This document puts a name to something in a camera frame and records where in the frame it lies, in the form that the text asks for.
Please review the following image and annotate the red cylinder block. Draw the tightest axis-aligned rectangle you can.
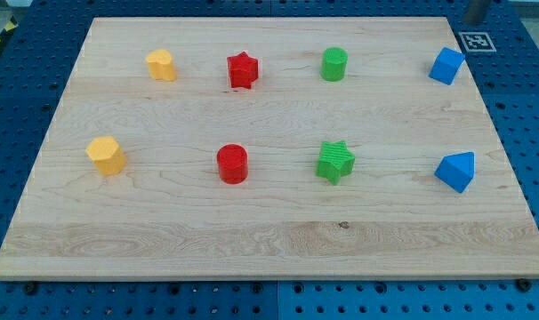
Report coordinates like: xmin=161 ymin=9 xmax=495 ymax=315
xmin=216 ymin=144 xmax=248 ymax=184

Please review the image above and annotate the black board stop screw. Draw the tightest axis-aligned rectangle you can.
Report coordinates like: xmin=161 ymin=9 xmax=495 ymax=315
xmin=22 ymin=282 xmax=37 ymax=295
xmin=516 ymin=278 xmax=533 ymax=292

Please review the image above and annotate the yellow hexagon block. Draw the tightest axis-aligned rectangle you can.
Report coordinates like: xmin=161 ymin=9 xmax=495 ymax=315
xmin=85 ymin=136 xmax=127 ymax=176

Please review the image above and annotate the blue cube block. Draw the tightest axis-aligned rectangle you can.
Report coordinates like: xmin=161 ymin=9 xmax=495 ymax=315
xmin=429 ymin=47 xmax=465 ymax=85

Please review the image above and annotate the light wooden board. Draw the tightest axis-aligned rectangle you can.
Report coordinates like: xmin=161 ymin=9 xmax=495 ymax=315
xmin=0 ymin=17 xmax=539 ymax=281

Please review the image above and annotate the green star block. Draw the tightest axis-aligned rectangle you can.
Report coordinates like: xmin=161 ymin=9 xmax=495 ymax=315
xmin=316 ymin=140 xmax=356 ymax=185

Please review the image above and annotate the black white fiducial marker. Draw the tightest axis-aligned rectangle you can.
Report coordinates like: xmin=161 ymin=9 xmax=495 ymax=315
xmin=459 ymin=31 xmax=496 ymax=52

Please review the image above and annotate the blue triangular prism block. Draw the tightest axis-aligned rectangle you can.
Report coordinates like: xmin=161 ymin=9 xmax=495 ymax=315
xmin=434 ymin=151 xmax=475 ymax=193

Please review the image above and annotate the yellow heart block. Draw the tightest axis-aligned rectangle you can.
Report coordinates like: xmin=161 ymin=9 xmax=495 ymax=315
xmin=145 ymin=49 xmax=177 ymax=81

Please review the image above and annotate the green cylinder block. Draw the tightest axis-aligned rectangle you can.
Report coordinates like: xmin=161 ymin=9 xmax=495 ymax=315
xmin=320 ymin=47 xmax=348 ymax=82

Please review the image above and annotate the red star block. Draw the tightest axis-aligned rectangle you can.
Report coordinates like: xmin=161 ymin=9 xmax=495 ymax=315
xmin=227 ymin=52 xmax=259 ymax=89

